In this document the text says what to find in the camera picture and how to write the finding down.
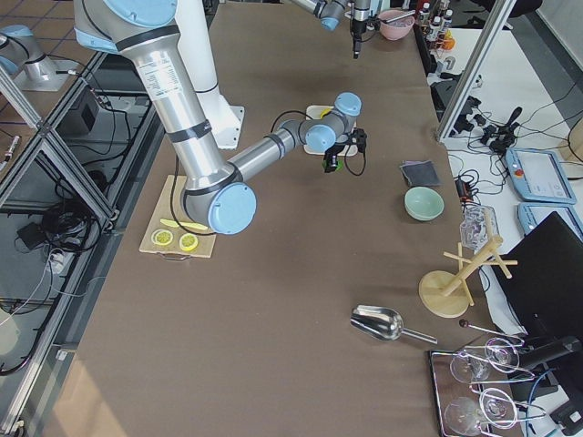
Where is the green ceramic bowl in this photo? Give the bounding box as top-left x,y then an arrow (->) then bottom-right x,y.
404,187 -> 445,221

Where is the wooden cup tree stand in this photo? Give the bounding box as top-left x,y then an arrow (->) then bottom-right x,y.
418,232 -> 518,319

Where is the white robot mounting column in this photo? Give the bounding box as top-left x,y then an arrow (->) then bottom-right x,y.
175,0 -> 244,150

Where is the yellow lemon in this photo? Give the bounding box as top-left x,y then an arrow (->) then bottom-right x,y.
319,107 -> 333,118

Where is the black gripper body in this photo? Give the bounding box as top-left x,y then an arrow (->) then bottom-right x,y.
350,8 -> 366,42
324,128 -> 367,160

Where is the wooden cutting board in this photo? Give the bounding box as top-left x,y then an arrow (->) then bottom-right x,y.
139,175 -> 216,259

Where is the clear glass mug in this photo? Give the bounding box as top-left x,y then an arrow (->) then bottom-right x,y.
460,206 -> 498,251

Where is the wine glass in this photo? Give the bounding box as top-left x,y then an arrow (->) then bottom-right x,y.
445,388 -> 518,436
450,337 -> 519,384

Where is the grey folded cloth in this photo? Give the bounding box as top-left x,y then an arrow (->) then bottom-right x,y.
400,160 -> 441,188

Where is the aluminium frame post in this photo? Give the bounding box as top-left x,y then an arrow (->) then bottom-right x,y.
435,0 -> 517,142

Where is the metal scoop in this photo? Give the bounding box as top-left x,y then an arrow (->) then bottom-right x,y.
350,304 -> 438,344

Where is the blue teach pendant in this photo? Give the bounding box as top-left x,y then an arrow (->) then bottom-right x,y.
517,202 -> 573,235
505,147 -> 577,205

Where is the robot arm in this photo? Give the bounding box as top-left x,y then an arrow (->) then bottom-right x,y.
74,1 -> 365,235
291,0 -> 378,59

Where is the yellow plastic knife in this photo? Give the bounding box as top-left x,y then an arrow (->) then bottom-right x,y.
159,218 -> 209,231

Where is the lemon slice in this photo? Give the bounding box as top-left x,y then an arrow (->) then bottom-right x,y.
179,233 -> 199,252
150,229 -> 174,247

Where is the white rabbit tray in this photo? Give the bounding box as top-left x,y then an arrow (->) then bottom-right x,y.
303,105 -> 347,156

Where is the pink bowl with ice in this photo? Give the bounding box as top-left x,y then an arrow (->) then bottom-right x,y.
378,10 -> 415,41

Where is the green lime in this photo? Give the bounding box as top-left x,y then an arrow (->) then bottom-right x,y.
322,160 -> 343,173

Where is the black monitor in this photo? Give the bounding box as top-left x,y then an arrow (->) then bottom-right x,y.
497,212 -> 582,339

